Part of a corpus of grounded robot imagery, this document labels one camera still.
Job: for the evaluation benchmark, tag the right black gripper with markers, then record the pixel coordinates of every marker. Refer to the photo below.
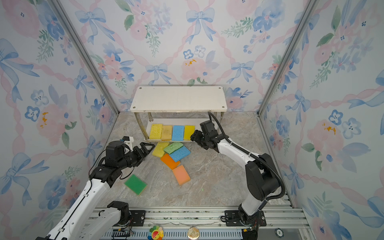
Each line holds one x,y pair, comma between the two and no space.
195,137

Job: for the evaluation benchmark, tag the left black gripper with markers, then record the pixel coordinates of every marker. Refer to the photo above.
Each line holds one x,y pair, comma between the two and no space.
140,155

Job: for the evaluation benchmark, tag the yellow sponge front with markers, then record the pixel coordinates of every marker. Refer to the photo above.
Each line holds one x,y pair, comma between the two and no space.
188,132

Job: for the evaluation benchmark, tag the bright yellow sponge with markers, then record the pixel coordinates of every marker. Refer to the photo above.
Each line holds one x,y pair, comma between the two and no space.
156,131

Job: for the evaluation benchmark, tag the blue sponge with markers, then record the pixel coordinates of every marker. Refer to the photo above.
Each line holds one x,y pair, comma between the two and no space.
178,133
180,154

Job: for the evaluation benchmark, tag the pale yellow worn sponge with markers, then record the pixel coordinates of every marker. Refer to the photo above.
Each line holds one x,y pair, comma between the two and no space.
167,131

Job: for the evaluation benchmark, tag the dark green sponge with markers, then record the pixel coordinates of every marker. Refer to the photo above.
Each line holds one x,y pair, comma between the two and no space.
135,184

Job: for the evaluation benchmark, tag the salmon pink sponge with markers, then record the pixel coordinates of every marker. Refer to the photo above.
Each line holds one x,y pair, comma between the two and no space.
181,175

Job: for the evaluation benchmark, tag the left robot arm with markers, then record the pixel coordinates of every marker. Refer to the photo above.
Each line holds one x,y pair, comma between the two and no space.
119,156

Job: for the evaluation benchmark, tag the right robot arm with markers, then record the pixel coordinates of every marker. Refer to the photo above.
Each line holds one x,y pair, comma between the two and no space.
264,183

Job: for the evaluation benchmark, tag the yellow sponge near shelf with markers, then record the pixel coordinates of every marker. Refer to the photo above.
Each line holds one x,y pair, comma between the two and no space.
159,149

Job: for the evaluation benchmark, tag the blue sponge by shelf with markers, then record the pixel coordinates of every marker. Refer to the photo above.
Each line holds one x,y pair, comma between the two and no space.
180,154

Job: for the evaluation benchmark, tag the white two-tier shelf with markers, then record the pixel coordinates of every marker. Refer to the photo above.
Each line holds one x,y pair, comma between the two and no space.
176,100

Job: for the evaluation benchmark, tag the orange sponge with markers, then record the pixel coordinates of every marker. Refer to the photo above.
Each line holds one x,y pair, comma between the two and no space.
166,159

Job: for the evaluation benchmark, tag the light green sponge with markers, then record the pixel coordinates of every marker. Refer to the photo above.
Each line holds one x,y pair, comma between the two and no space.
173,147

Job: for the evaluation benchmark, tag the colourful round toy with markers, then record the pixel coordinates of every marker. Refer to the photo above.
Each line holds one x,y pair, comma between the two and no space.
156,233

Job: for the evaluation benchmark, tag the round brass disc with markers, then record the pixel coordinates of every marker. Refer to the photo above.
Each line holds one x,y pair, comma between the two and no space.
193,233

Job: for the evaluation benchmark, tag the round black white knob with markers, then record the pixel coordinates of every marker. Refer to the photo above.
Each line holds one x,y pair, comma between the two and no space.
279,233

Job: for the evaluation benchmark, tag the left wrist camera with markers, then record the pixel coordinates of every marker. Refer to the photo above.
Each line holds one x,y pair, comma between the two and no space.
127,143

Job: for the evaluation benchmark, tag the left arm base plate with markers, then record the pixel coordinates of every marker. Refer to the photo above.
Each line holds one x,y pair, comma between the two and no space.
132,218

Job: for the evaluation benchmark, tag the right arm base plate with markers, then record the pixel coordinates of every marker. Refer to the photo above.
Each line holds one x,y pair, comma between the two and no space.
240,219

